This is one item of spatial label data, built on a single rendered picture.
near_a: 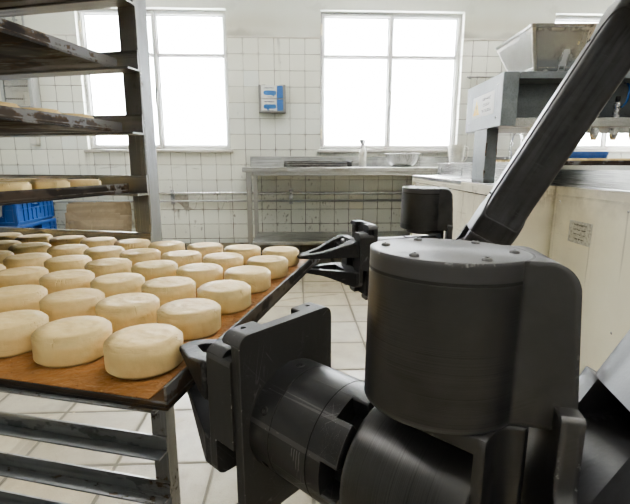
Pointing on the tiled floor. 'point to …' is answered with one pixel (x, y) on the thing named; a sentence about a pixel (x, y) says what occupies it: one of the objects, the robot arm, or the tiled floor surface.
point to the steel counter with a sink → (325, 175)
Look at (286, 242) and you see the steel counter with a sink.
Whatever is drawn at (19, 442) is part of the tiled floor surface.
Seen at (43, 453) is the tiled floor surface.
